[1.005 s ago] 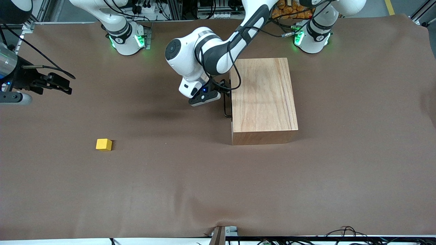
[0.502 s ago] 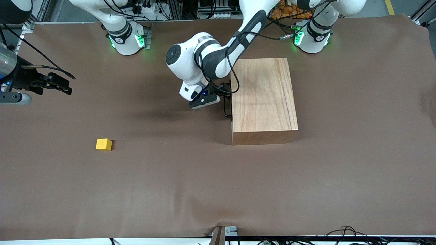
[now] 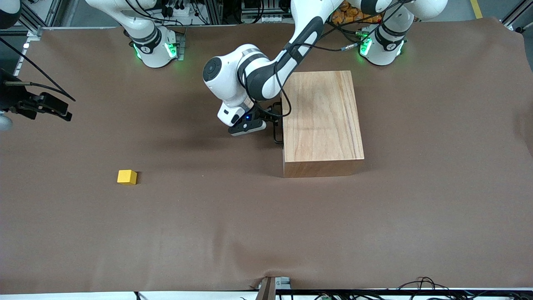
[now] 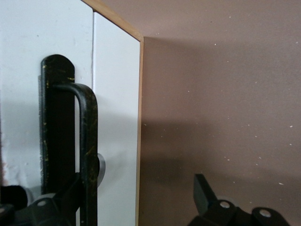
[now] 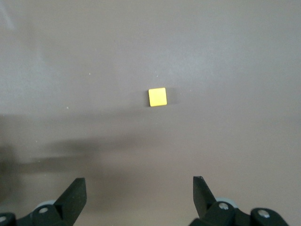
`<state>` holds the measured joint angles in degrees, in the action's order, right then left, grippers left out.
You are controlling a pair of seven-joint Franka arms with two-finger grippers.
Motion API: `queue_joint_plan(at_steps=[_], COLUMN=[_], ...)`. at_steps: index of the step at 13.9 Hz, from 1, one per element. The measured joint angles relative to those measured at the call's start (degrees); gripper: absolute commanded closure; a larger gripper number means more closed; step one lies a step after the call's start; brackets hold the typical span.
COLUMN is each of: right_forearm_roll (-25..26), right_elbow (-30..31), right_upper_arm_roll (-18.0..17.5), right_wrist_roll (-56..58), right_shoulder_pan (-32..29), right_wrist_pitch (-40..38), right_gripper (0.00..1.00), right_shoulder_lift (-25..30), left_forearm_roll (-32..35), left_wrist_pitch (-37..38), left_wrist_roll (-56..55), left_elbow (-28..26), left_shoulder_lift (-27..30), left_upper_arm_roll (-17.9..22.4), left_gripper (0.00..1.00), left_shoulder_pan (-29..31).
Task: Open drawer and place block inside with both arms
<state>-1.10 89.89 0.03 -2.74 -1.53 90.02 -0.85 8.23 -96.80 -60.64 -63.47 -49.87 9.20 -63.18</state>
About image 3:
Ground wooden drawer with black handle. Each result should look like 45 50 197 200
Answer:
272 101 285 145

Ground yellow block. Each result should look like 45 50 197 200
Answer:
117 170 138 186

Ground wooden cabinet box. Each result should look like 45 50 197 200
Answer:
281 70 366 178

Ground brown table cover sheet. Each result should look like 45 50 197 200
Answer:
0 17 533 295

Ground white power strip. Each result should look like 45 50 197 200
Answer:
160 0 197 18

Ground orange objects pile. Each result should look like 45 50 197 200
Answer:
331 0 384 25

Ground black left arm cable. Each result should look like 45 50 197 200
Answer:
239 0 413 125

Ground aluminium frame bracket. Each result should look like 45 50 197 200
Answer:
255 276 292 300

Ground black cable bundle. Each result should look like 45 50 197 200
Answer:
391 276 533 300

